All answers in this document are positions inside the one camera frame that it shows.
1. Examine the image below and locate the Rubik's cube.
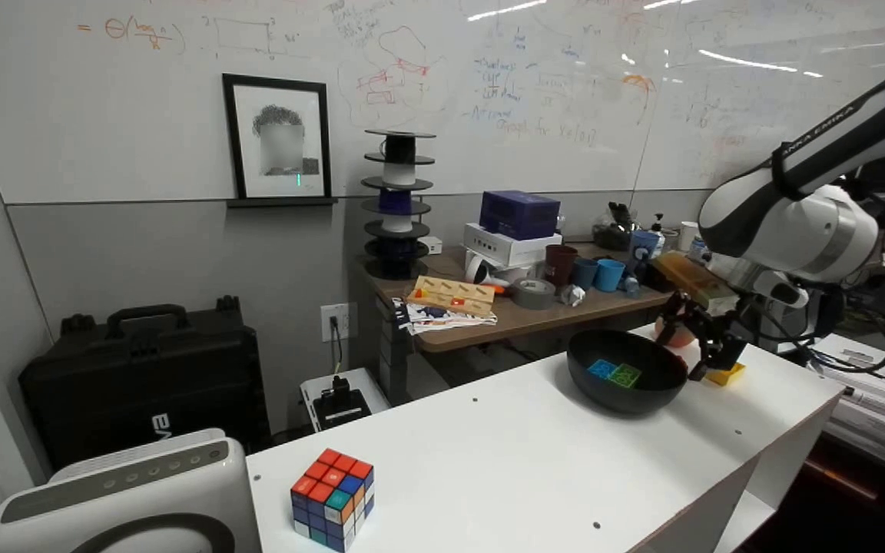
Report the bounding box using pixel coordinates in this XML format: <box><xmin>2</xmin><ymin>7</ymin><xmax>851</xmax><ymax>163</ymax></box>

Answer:
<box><xmin>290</xmin><ymin>446</ymin><xmax>378</xmax><ymax>553</ymax></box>

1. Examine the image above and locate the black charger device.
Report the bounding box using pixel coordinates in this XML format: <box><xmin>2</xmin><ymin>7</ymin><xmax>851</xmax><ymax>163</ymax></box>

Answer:
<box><xmin>314</xmin><ymin>375</ymin><xmax>376</xmax><ymax>430</ymax></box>

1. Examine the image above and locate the purple box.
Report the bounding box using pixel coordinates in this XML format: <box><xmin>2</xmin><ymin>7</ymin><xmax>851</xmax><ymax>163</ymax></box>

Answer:
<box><xmin>478</xmin><ymin>188</ymin><xmax>567</xmax><ymax>243</ymax></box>

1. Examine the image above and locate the white wall outlet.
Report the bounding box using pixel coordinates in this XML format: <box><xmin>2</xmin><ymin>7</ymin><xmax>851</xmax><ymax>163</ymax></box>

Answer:
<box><xmin>318</xmin><ymin>301</ymin><xmax>355</xmax><ymax>344</ymax></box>

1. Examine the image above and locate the black and white device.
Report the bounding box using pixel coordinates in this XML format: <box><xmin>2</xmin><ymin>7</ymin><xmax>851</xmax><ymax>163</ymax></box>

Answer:
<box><xmin>297</xmin><ymin>366</ymin><xmax>393</xmax><ymax>436</ymax></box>

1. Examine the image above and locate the grey duct tape roll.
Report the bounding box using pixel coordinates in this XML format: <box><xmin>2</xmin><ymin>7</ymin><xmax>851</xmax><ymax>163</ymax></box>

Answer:
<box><xmin>510</xmin><ymin>275</ymin><xmax>559</xmax><ymax>310</ymax></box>

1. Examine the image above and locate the crumpled silver foil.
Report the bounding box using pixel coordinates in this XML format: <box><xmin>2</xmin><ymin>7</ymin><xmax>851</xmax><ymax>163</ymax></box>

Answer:
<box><xmin>555</xmin><ymin>282</ymin><xmax>589</xmax><ymax>313</ymax></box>

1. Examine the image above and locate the blue filament spool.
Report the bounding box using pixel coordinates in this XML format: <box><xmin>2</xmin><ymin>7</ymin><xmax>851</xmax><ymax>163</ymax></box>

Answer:
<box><xmin>359</xmin><ymin>182</ymin><xmax>436</xmax><ymax>221</ymax></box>

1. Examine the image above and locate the wooden desk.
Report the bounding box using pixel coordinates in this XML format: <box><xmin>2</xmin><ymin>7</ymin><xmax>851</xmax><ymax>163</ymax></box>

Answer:
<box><xmin>363</xmin><ymin>243</ymin><xmax>675</xmax><ymax>387</ymax></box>

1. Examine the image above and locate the black framed portrait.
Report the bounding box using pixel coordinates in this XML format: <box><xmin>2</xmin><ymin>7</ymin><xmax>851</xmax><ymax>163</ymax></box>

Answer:
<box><xmin>220</xmin><ymin>71</ymin><xmax>334</xmax><ymax>201</ymax></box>

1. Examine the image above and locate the tan printed flat box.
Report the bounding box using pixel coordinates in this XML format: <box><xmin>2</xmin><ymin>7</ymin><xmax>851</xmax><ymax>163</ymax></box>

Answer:
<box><xmin>407</xmin><ymin>272</ymin><xmax>502</xmax><ymax>318</ymax></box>

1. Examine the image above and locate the black filament spool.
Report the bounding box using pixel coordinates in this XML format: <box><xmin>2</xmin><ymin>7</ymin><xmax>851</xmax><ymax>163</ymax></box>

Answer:
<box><xmin>363</xmin><ymin>235</ymin><xmax>433</xmax><ymax>282</ymax></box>

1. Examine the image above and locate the white cardboard box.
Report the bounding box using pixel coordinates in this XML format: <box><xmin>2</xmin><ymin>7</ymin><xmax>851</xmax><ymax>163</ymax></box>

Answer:
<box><xmin>461</xmin><ymin>221</ymin><xmax>567</xmax><ymax>275</ymax></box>

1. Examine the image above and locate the dark red mug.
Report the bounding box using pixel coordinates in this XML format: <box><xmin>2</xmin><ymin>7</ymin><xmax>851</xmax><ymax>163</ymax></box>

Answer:
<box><xmin>543</xmin><ymin>243</ymin><xmax>585</xmax><ymax>289</ymax></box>

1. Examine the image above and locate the blue mug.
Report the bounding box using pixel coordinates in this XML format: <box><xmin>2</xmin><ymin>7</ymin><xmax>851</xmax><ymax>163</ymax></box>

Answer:
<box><xmin>589</xmin><ymin>253</ymin><xmax>630</xmax><ymax>294</ymax></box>

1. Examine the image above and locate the white filament spool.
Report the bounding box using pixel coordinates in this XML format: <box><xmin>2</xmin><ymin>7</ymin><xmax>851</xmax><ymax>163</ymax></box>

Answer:
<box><xmin>359</xmin><ymin>152</ymin><xmax>436</xmax><ymax>192</ymax></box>
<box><xmin>363</xmin><ymin>215</ymin><xmax>433</xmax><ymax>245</ymax></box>

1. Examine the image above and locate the white air purifier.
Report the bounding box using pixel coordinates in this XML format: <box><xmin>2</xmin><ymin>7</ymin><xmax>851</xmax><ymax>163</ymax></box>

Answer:
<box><xmin>0</xmin><ymin>426</ymin><xmax>253</xmax><ymax>553</ymax></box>

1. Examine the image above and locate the whiteboard with scribbles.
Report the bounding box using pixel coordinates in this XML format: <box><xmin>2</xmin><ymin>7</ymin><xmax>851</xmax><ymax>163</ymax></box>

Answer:
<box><xmin>0</xmin><ymin>0</ymin><xmax>885</xmax><ymax>209</ymax></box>

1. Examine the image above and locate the black hard carrying case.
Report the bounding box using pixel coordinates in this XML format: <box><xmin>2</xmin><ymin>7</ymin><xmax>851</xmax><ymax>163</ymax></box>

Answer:
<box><xmin>20</xmin><ymin>294</ymin><xmax>271</xmax><ymax>473</ymax></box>

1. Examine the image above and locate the empty black spool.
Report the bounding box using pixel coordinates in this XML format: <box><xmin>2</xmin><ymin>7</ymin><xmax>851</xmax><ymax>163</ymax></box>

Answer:
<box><xmin>363</xmin><ymin>125</ymin><xmax>440</xmax><ymax>164</ymax></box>

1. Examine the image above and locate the black bowl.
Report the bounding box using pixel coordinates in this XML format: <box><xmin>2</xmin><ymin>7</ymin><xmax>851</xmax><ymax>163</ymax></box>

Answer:
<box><xmin>562</xmin><ymin>326</ymin><xmax>691</xmax><ymax>418</ymax></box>

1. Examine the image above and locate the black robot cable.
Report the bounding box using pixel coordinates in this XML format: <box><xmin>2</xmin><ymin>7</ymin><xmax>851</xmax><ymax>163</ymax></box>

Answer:
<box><xmin>759</xmin><ymin>294</ymin><xmax>885</xmax><ymax>378</ymax></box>

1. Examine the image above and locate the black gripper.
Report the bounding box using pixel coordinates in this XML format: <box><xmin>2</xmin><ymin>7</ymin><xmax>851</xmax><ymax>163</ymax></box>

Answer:
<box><xmin>671</xmin><ymin>291</ymin><xmax>753</xmax><ymax>380</ymax></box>

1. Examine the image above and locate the yellow building block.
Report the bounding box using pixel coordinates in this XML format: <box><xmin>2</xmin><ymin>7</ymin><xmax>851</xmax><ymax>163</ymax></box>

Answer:
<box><xmin>704</xmin><ymin>358</ymin><xmax>750</xmax><ymax>391</ymax></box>

